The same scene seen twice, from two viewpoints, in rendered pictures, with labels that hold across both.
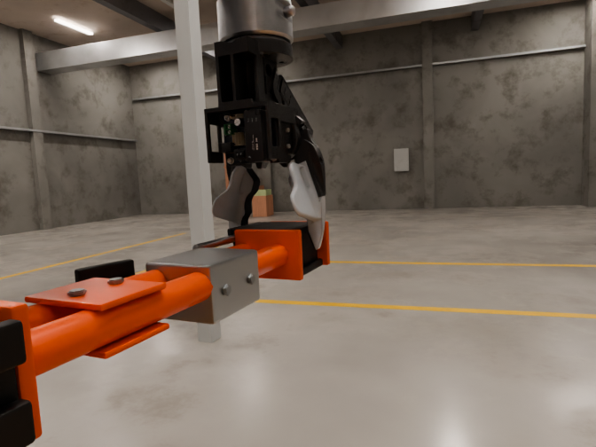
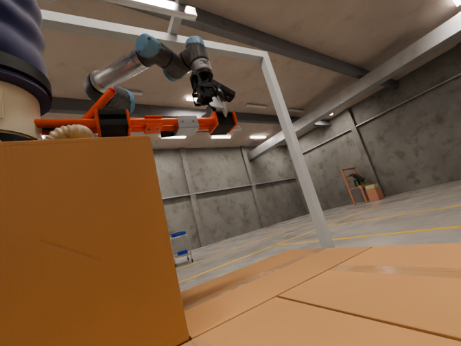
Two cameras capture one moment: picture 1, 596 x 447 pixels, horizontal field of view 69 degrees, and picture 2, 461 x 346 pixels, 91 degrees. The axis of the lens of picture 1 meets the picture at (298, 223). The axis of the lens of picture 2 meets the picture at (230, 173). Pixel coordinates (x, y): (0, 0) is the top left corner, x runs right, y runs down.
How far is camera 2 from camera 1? 0.62 m
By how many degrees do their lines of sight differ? 40
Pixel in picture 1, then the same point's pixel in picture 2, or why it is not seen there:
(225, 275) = (182, 118)
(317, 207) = (221, 104)
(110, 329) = (147, 119)
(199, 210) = (306, 186)
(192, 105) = (290, 139)
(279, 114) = (204, 85)
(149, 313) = (157, 119)
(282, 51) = (204, 71)
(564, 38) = not seen: outside the picture
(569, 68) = not seen: outside the picture
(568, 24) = not seen: outside the picture
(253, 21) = (195, 68)
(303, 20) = (363, 84)
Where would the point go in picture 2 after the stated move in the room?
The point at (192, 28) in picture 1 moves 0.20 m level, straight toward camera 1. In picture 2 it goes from (282, 108) to (278, 104)
